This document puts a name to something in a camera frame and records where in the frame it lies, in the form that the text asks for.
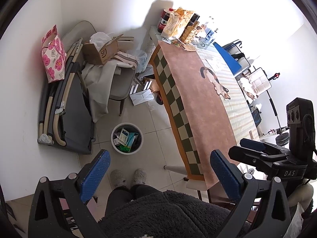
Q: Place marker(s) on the grey upholstered chair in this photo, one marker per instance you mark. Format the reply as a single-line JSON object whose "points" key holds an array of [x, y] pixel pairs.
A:
{"points": [[116, 79]]}

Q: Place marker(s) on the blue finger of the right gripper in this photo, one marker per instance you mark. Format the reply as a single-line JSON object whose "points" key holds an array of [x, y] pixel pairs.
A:
{"points": [[252, 147], [250, 157]]}

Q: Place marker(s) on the brown cardboard box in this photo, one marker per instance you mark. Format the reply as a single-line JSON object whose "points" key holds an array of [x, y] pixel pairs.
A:
{"points": [[100, 48]]}

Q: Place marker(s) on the black fuzzy jacket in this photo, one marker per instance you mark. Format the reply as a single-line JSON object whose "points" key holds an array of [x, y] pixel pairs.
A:
{"points": [[143, 211]]}

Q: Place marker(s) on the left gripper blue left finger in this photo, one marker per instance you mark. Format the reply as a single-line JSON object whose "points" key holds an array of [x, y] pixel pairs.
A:
{"points": [[56, 200]]}

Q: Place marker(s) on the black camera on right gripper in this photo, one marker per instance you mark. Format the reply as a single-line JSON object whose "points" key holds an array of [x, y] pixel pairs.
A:
{"points": [[300, 120]]}

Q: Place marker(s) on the teal green snack bag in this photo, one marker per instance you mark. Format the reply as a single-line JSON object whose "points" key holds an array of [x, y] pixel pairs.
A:
{"points": [[127, 147]]}

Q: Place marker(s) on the orange snack bag on table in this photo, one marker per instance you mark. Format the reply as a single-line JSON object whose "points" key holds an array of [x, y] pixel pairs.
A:
{"points": [[176, 23]]}

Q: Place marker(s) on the white blue medicine box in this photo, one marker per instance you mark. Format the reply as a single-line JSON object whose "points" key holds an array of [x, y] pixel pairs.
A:
{"points": [[123, 136]]}

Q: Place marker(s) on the right grey fuzzy slipper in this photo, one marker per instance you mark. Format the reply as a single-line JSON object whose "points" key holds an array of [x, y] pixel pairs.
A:
{"points": [[139, 177]]}

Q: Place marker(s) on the black red flip flop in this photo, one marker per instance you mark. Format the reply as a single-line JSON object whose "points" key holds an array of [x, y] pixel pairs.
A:
{"points": [[159, 99]]}

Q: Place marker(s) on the pink floral gift bag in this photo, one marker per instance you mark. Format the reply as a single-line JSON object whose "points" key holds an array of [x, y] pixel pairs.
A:
{"points": [[53, 55]]}

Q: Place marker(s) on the white round trash bin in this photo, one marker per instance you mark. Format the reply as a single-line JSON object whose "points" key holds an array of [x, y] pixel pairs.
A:
{"points": [[137, 145]]}

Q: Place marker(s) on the white paper envelope on floor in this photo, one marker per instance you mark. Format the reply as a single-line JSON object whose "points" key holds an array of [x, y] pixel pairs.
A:
{"points": [[141, 97]]}

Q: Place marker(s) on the pink checkered tablecloth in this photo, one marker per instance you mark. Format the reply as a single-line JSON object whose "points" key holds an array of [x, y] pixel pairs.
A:
{"points": [[206, 107]]}

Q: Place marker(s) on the dark soy sauce bottle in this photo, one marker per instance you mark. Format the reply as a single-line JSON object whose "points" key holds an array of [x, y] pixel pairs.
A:
{"points": [[165, 15]]}

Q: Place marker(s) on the left grey fuzzy slipper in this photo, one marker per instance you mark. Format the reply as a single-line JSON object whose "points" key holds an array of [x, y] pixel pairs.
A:
{"points": [[118, 180]]}

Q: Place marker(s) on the white table leg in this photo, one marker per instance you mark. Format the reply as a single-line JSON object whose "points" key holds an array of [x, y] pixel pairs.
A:
{"points": [[176, 169]]}

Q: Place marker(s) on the grey folding cot bed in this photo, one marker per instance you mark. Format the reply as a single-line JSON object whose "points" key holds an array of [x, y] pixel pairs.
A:
{"points": [[65, 119]]}

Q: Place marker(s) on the grey fuzzy slipper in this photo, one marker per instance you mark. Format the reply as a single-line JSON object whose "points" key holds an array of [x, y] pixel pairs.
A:
{"points": [[139, 177], [118, 180]]}

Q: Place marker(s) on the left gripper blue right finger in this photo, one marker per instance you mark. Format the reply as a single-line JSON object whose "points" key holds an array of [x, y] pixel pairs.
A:
{"points": [[272, 218]]}

